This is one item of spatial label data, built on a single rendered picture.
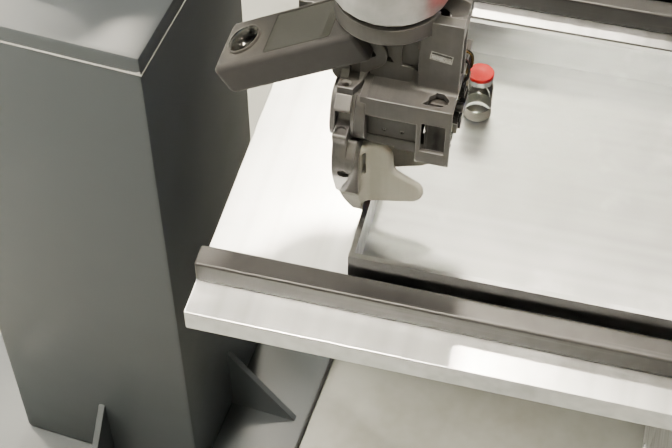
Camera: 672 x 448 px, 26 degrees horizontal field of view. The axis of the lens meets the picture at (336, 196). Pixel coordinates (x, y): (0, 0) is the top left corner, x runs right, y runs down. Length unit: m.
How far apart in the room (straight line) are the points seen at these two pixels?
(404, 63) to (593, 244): 0.24
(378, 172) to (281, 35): 0.12
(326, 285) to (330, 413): 1.00
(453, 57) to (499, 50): 0.29
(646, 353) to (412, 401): 1.04
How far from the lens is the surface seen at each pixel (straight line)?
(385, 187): 1.02
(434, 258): 1.07
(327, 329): 1.03
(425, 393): 2.04
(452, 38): 0.90
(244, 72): 0.96
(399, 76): 0.94
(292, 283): 1.03
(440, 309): 1.02
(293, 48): 0.93
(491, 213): 1.10
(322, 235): 1.08
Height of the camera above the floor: 1.73
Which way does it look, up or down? 50 degrees down
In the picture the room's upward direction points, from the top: straight up
